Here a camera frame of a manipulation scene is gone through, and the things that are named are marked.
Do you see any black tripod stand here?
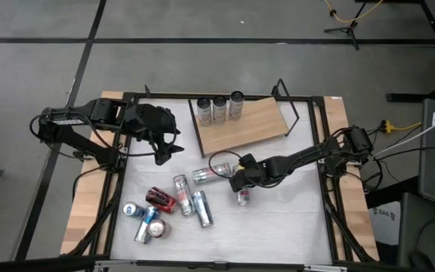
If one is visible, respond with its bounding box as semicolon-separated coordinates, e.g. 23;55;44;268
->
322;0;372;51

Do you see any red soda can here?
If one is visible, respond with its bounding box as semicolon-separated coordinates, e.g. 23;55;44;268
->
146;218;172;240

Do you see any white table cover sheet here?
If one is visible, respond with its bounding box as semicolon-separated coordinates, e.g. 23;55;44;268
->
110;97;335;266

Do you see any grey chair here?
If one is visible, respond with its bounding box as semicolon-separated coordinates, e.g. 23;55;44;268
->
396;191;435;272

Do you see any small blue can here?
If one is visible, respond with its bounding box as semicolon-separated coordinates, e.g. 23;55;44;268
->
122;201;147;220

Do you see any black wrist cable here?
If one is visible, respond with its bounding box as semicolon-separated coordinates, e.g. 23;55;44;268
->
208;150;243;181
85;109;179;158

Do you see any blue silver Red Bull can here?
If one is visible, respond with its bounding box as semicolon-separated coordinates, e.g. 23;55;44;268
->
191;190;214;229
134;206;161;245

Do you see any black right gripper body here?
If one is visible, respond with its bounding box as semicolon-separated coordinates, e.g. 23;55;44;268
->
236;153;276;182

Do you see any black desk frame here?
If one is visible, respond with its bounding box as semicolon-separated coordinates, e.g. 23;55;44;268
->
354;0;435;104

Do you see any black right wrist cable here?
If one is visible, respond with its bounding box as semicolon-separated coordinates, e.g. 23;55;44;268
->
208;150;243;181

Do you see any red cola can black script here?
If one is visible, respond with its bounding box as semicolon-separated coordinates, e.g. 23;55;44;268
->
145;186;179;215

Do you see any white cable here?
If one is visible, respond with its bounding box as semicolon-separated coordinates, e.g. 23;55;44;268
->
371;108;435;159

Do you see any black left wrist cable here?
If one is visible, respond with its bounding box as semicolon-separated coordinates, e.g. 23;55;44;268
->
85;109;179;158

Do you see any white Celsius Peach Vibe can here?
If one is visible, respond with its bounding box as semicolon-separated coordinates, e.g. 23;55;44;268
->
172;174;196;218
236;187;251;207
196;97;212;127
192;162;233;186
211;95;228;125
228;90;245;121

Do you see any yellow power plug cable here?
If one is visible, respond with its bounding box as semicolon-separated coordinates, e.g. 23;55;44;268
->
380;119;423;134

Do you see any wooden board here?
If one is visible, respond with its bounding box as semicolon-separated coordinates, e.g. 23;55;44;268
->
187;78;301;159

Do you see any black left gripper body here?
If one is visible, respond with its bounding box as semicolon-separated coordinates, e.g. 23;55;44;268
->
125;102;177;153

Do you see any white cardboard box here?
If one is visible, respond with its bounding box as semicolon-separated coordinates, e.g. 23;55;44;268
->
368;201;403;246

